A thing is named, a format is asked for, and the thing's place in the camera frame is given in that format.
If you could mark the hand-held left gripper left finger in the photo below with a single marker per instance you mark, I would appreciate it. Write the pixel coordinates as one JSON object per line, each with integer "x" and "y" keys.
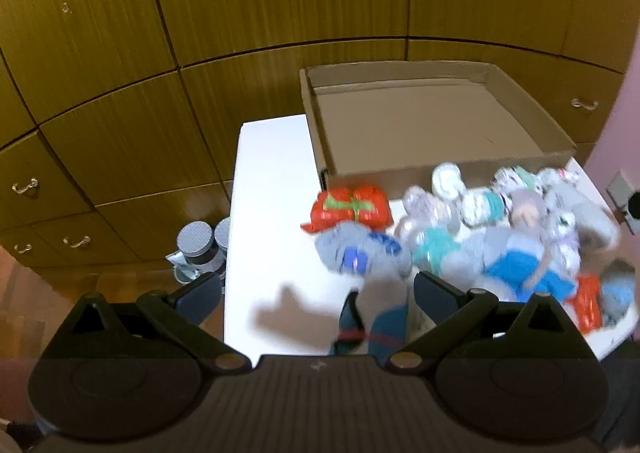
{"x": 200, "y": 300}

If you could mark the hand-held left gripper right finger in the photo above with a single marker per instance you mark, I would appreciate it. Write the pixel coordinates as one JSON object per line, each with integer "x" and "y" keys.
{"x": 435, "y": 298}

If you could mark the pile of socks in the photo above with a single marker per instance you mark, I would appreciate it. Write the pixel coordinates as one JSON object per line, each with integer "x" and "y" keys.
{"x": 500, "y": 243}

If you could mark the red sock bundle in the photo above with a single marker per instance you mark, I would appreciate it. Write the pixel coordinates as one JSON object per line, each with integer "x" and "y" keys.
{"x": 587, "y": 303}
{"x": 370, "y": 208}

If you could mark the brown cardboard box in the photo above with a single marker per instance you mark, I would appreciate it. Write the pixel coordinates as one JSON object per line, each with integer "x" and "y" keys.
{"x": 425, "y": 123}

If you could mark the blue grey sock bundle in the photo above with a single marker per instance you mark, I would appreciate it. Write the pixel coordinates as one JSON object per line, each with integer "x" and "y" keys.
{"x": 617, "y": 293}

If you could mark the grey lidded jar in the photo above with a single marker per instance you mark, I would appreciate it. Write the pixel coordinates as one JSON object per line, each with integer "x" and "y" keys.
{"x": 223, "y": 238}
{"x": 196, "y": 240}

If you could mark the wooden cabinet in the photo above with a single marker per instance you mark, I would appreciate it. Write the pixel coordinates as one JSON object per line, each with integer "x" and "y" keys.
{"x": 250, "y": 8}

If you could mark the white wall outlet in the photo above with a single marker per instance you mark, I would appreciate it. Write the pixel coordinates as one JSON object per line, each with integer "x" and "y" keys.
{"x": 619, "y": 185}

